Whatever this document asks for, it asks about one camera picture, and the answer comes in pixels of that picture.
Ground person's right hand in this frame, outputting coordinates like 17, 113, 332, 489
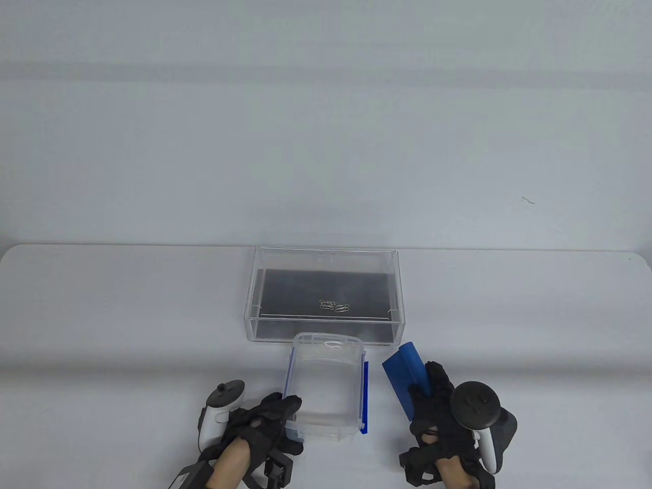
399, 361, 482, 485

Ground person's left hand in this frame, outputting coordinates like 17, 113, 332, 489
222, 393, 306, 465

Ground blue plastic lid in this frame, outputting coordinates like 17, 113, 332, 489
382, 342, 431, 422

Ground small clear container blue latches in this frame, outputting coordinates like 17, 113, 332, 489
282, 332, 373, 442

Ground person's right forearm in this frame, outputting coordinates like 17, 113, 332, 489
437, 457, 478, 489

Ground person's left forearm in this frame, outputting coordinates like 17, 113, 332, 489
206, 439, 256, 489

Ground black white controller right wrist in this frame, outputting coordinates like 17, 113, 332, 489
450, 381, 519, 475

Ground white controller on left wrist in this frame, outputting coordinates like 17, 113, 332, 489
198, 381, 248, 450

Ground black sheet lining box bottom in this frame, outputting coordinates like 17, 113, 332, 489
252, 268, 398, 343

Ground large clear acrylic box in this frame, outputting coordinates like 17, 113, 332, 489
246, 246, 405, 346

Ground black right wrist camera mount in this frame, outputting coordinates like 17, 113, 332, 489
399, 446, 445, 484

